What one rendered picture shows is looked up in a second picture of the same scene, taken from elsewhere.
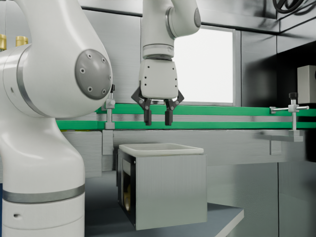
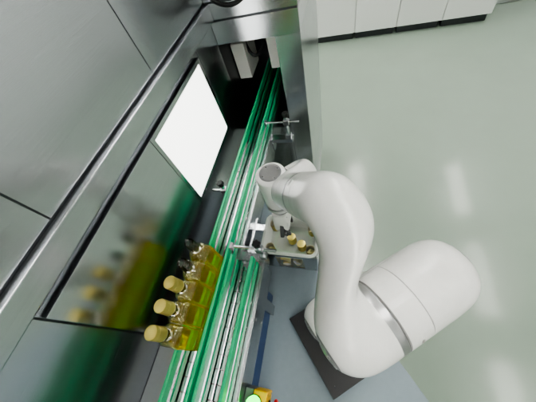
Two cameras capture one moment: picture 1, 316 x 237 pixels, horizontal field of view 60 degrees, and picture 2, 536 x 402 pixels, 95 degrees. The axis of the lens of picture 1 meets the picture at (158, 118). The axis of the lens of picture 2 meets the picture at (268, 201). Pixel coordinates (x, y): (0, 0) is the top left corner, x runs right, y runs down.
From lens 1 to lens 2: 0.99 m
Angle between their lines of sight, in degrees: 66
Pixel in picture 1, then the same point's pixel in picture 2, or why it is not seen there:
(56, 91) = not seen: hidden behind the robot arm
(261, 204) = not seen: hidden behind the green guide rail
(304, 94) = (246, 70)
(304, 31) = (247, 25)
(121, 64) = (175, 199)
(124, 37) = (158, 176)
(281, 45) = (222, 37)
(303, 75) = (239, 53)
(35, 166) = not seen: hidden behind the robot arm
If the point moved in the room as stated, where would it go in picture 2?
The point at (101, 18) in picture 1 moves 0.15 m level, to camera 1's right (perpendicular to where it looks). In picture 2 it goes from (131, 187) to (167, 147)
